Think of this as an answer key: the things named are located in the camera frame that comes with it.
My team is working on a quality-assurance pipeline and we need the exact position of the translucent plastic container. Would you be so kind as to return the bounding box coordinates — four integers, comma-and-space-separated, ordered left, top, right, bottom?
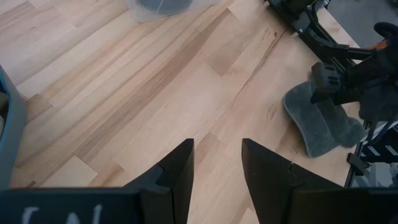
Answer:
126, 0, 219, 23

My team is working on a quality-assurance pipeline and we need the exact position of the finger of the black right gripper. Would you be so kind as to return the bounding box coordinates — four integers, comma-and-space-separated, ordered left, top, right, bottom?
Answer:
310, 61, 343, 105

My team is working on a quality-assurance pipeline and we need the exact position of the black table frame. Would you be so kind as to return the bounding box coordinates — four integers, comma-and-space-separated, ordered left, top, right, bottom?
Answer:
344, 120, 398, 189

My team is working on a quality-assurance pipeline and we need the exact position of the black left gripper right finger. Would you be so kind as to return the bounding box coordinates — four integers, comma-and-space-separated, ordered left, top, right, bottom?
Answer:
241, 138, 343, 224

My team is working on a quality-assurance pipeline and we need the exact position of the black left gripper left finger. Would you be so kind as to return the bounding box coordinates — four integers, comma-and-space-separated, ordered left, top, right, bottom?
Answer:
124, 138, 196, 224

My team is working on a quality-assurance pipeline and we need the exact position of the blue plastic basket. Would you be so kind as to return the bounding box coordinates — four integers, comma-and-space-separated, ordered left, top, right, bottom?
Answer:
0, 65, 27, 190

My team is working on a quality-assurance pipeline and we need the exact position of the grey hat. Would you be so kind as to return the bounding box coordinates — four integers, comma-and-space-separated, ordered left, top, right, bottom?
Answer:
282, 80, 365, 158

